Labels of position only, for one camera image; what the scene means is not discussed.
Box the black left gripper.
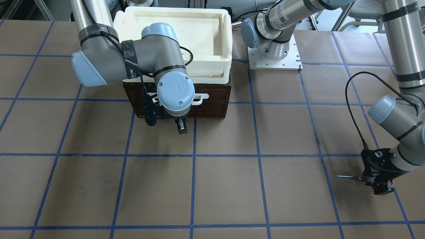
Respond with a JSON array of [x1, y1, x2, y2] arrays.
[[360, 148, 399, 195]]

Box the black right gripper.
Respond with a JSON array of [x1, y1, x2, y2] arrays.
[[142, 96, 188, 135]]

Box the orange handled scissors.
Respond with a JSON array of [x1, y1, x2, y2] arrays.
[[337, 175, 375, 186]]

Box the wooden drawer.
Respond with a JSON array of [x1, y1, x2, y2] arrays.
[[148, 92, 209, 111]]

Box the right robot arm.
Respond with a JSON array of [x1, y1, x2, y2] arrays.
[[70, 0, 195, 134]]

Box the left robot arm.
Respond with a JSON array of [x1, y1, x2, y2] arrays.
[[240, 0, 425, 195]]

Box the dark wooden cabinet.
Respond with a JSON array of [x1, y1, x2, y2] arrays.
[[123, 81, 232, 118]]

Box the white plastic tray box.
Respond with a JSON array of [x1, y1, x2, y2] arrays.
[[113, 6, 232, 84]]

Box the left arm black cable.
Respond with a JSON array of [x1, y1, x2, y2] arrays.
[[345, 71, 419, 150]]

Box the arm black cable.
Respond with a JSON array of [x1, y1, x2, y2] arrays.
[[80, 0, 194, 117], [345, 71, 419, 150]]

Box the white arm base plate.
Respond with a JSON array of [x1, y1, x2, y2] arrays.
[[247, 35, 303, 71]]

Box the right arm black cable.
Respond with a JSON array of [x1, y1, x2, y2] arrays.
[[80, 0, 194, 117]]

